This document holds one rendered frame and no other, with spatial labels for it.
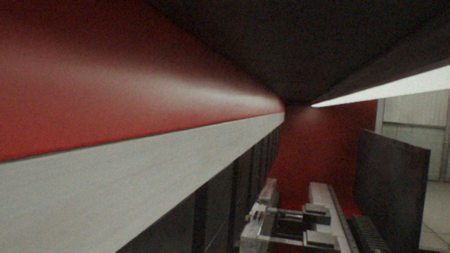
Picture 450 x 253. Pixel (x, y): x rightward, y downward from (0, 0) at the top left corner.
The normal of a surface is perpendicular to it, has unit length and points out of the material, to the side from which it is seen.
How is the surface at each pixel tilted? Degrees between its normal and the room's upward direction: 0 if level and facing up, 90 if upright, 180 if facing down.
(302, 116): 90
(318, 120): 90
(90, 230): 90
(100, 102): 90
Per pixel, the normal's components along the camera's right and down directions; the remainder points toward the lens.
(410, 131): -0.19, 0.05
